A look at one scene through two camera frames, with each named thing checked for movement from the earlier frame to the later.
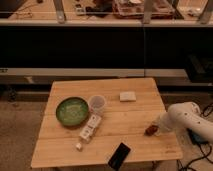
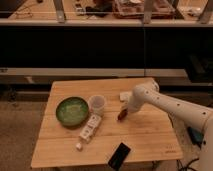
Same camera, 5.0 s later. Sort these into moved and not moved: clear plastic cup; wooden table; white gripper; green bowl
Moved: white gripper
Not moved: wooden table; clear plastic cup; green bowl
